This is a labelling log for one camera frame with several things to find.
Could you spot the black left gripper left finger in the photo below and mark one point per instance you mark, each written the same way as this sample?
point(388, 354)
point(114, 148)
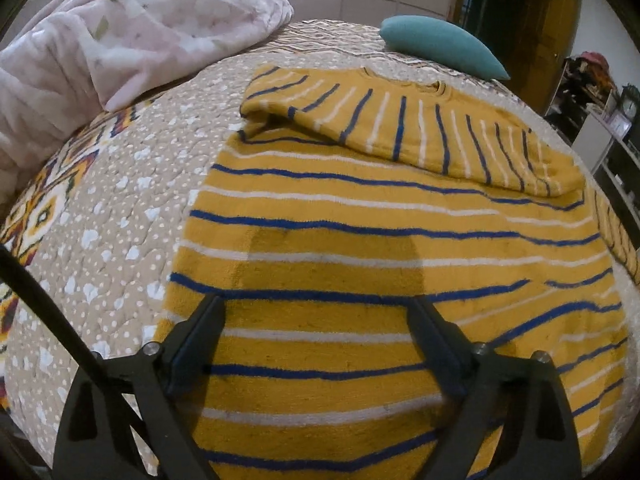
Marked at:
point(135, 399)

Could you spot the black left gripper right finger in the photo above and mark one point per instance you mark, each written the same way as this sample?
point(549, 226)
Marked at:
point(523, 398)

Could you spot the yellow striped knit sweater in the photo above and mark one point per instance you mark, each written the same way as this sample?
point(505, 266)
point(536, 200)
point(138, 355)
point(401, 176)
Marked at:
point(345, 193)

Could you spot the beige dotted quilt bedspread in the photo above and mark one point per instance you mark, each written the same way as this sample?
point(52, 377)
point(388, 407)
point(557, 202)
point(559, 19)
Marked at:
point(102, 242)

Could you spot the white shelf unit with clutter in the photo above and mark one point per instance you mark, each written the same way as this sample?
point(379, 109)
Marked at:
point(594, 120)

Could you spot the pink floral blanket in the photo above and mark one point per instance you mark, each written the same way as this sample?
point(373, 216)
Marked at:
point(78, 58)

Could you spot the teal pillow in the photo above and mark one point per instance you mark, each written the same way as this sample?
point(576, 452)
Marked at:
point(443, 43)

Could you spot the dark wooden door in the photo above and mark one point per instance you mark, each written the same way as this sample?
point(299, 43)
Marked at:
point(531, 38)

